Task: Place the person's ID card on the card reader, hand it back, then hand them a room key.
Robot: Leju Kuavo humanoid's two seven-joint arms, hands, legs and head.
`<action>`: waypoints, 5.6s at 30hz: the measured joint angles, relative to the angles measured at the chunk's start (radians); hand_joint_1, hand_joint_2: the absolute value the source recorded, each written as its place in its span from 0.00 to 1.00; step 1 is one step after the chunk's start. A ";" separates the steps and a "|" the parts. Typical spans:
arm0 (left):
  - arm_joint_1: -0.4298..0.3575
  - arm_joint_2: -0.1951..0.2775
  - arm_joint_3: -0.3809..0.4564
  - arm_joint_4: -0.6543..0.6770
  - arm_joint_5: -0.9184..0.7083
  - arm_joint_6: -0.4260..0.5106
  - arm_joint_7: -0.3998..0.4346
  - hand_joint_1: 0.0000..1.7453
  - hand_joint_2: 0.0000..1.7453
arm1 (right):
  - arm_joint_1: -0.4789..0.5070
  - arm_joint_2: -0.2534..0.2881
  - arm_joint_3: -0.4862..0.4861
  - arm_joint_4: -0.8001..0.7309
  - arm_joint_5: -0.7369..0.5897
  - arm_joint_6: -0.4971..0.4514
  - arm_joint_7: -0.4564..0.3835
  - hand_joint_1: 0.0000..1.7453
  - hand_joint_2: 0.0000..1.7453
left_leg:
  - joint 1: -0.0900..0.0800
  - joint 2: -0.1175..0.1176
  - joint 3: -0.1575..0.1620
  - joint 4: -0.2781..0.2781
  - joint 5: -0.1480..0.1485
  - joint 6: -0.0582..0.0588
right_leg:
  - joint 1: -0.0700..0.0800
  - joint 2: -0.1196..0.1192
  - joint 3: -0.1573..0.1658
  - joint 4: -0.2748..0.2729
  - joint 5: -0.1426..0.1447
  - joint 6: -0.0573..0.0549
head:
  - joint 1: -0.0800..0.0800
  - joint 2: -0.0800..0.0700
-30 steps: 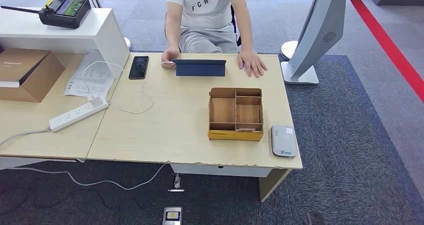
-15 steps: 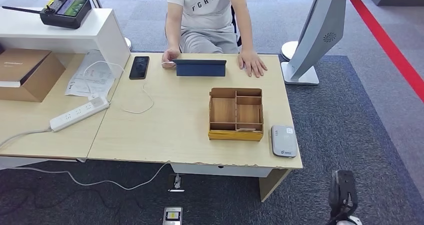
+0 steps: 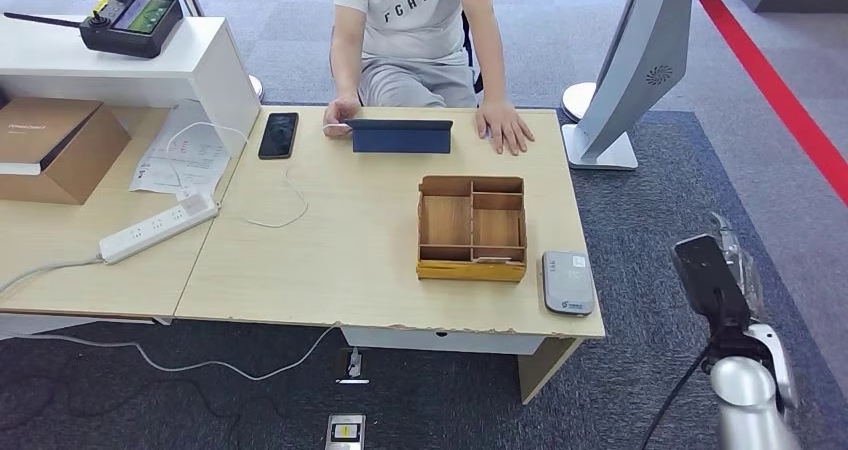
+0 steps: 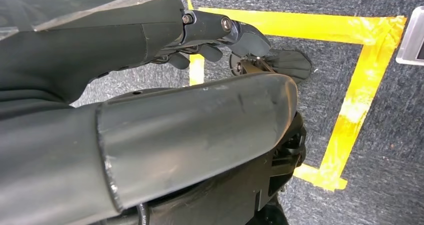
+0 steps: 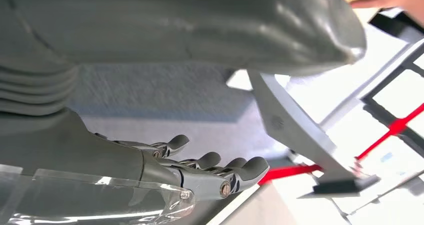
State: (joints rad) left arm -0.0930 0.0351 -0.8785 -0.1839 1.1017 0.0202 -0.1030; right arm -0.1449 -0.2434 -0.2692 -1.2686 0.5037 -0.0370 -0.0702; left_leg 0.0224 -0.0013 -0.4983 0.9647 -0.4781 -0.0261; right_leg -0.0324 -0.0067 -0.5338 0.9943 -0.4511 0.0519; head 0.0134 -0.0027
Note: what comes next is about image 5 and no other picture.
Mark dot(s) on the clear plastic hand cover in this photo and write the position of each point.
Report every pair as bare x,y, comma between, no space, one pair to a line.
99,203

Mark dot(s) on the silver kiosk stand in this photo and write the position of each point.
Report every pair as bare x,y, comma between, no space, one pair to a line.
291,127

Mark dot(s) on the red tape stripe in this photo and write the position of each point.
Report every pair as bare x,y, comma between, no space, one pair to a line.
288,171

